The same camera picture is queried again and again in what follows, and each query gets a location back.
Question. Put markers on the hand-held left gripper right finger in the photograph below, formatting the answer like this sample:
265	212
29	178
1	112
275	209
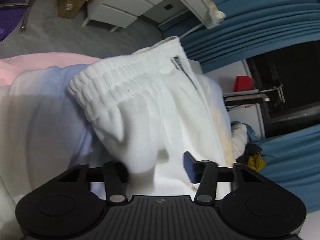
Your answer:
191	167

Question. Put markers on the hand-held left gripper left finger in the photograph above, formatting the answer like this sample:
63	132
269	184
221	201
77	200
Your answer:
113	177

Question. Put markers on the white pants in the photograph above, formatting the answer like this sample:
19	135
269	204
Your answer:
155	110

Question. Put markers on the black garment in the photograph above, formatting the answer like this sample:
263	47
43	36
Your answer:
252	150

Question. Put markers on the mustard yellow garment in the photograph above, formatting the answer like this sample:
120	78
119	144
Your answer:
257	162

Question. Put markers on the silver black tripod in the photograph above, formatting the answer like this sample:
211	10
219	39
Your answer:
250	97

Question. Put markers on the red cloth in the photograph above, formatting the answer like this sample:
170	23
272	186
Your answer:
243	83

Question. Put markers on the pastel tie-dye blanket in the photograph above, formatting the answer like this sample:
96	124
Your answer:
40	110

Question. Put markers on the dark window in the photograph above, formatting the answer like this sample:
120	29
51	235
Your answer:
292	80

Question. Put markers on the tissue box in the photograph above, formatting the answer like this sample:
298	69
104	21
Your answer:
216	13

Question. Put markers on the white dressing table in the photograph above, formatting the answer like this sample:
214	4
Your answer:
140	2

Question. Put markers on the metal pole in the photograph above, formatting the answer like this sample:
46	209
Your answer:
30	7

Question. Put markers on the purple floor mat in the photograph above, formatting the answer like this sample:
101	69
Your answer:
10	17

